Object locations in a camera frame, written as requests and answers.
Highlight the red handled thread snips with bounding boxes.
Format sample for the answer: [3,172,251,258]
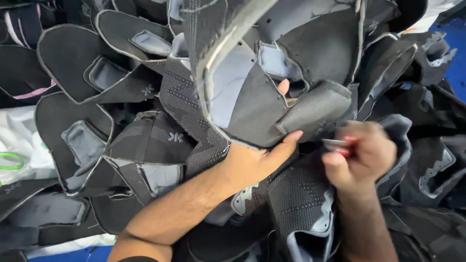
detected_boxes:
[322,136,357,158]

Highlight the person's right hand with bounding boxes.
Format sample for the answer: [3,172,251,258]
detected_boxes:
[321,120,398,194]

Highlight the pile of black shoe uppers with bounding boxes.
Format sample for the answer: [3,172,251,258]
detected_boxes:
[0,0,466,262]

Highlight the white fabric piece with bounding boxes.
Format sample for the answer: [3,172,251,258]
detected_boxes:
[398,0,466,37]

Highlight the white plastic sheet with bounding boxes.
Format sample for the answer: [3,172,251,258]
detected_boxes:
[0,106,117,260]

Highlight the green plastic loop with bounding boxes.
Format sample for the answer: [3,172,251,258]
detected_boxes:
[0,152,25,171]

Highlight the black mesh shoe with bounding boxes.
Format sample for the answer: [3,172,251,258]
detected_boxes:
[181,0,366,149]

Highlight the person's left hand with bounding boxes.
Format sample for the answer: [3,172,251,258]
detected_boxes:
[218,78,304,191]

